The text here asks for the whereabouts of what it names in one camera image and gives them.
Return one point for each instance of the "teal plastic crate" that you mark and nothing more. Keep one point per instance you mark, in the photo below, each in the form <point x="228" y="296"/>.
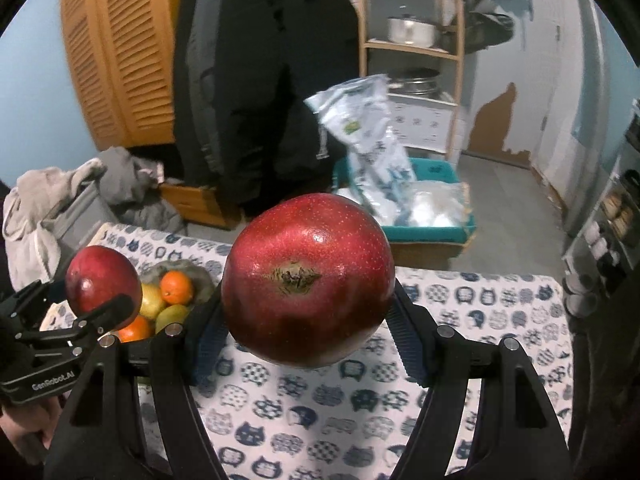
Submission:
<point x="435" y="167"/>

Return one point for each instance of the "person's left hand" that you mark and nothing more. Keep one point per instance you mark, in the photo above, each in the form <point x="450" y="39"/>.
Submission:
<point x="25" y="430"/>

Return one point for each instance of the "clear plastic bag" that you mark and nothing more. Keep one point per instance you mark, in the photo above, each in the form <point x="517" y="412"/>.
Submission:
<point x="435" y="205"/>

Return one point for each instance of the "greenish yellow lemon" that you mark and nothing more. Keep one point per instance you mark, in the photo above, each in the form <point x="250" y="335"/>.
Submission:
<point x="172" y="314"/>

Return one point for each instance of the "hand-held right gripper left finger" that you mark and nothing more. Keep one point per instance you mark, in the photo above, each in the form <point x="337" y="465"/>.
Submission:
<point x="210" y="350"/>

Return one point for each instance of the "beige garment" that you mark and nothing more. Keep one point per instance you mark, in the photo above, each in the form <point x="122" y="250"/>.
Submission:
<point x="30" y="220"/>

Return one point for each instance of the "black hooded coat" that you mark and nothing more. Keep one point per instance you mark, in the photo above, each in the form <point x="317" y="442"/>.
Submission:
<point x="280" y="85"/>

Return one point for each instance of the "white rice bag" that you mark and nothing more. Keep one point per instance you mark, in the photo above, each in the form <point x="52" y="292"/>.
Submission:
<point x="370" y="130"/>

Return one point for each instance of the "grey hanging bag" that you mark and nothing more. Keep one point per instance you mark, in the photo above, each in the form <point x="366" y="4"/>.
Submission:
<point x="485" y="30"/>

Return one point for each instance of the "steel steamer pot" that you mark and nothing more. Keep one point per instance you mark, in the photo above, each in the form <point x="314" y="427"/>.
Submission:
<point x="415" y="82"/>

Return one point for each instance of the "red apple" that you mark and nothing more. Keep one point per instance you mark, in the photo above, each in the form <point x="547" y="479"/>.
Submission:
<point x="102" y="277"/>
<point x="307" y="280"/>

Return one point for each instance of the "wooden drawer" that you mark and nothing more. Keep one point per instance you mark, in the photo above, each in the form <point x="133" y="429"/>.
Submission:
<point x="195" y="205"/>

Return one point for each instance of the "white shoe rack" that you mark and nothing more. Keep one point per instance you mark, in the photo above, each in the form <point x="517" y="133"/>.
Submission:
<point x="580" y="240"/>

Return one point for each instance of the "wooden shelf rack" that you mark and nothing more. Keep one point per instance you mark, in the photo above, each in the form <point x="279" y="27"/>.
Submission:
<point x="457" y="35"/>

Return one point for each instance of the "steel cooking pot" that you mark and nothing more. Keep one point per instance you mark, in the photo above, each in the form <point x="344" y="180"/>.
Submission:
<point x="412" y="32"/>

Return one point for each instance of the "grey and black jacket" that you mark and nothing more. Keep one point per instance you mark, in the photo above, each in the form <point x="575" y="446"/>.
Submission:
<point x="207" y="60"/>

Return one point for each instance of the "wooden louvered wardrobe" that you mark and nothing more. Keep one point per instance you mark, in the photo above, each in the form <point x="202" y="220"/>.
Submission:
<point x="120" y="60"/>

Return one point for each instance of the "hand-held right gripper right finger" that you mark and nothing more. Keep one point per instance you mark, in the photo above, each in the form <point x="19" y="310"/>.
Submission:
<point x="407" y="350"/>

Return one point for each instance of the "reddish orange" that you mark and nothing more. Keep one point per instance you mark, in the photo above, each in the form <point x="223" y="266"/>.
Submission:
<point x="134" y="331"/>

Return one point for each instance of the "grey garment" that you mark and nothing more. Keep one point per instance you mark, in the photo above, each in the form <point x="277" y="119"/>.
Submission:
<point x="125" y="175"/>

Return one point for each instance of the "green glass bowl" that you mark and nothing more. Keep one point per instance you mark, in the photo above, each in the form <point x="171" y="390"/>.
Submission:
<point x="197" y="275"/>

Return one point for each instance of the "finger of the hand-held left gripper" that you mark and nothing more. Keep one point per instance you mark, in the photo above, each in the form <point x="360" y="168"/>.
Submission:
<point x="30" y="305"/>
<point x="112" y="310"/>

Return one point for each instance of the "grey metal pipe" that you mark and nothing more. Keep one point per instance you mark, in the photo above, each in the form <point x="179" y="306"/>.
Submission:
<point x="592" y="110"/>

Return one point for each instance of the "small tangerine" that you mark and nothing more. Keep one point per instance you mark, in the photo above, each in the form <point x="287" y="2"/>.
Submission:
<point x="176" y="287"/>

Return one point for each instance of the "brown cardboard box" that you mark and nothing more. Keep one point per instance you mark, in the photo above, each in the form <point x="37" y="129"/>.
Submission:
<point x="425" y="255"/>

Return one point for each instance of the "grey laundry bin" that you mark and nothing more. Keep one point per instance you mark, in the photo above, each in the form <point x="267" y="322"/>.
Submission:
<point x="80" y="220"/>

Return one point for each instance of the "white lattice basket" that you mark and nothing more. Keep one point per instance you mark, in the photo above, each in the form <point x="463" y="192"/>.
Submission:
<point x="425" y="122"/>

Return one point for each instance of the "grey door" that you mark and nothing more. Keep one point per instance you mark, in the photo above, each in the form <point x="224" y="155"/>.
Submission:
<point x="540" y="85"/>

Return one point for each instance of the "cat print tablecloth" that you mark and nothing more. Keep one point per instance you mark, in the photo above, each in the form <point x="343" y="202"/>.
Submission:
<point x="450" y="305"/>

